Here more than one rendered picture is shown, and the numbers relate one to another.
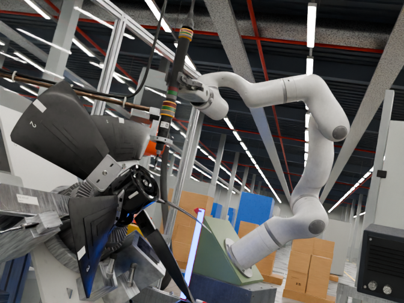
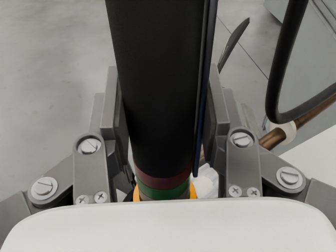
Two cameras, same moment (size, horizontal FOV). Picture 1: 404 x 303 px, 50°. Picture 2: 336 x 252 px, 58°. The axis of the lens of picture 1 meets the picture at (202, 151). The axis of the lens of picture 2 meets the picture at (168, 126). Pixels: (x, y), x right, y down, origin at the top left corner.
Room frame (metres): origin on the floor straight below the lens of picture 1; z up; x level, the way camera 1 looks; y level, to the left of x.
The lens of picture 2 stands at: (1.39, 0.08, 1.67)
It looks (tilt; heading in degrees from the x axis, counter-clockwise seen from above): 49 degrees down; 148
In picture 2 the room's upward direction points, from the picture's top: 1 degrees counter-clockwise
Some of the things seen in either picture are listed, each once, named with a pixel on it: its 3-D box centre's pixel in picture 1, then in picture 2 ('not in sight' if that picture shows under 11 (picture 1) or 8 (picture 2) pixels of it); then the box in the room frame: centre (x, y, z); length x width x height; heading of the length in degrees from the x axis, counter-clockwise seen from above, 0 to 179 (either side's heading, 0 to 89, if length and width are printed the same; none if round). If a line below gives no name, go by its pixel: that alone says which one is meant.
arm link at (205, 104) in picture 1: (201, 97); not in sight; (1.45, 0.04, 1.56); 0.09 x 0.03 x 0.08; 60
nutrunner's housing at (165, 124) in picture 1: (175, 79); not in sight; (1.31, 0.13, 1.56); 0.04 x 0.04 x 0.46
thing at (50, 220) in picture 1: (47, 221); not in sight; (1.01, 0.31, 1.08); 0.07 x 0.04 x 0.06; 160
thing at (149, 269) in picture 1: (134, 262); not in sight; (1.37, 0.13, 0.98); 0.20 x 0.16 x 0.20; 60
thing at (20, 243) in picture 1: (24, 237); not in sight; (1.04, 0.36, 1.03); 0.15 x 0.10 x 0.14; 60
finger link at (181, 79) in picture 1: (186, 80); (87, 140); (1.30, 0.09, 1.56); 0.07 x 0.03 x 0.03; 150
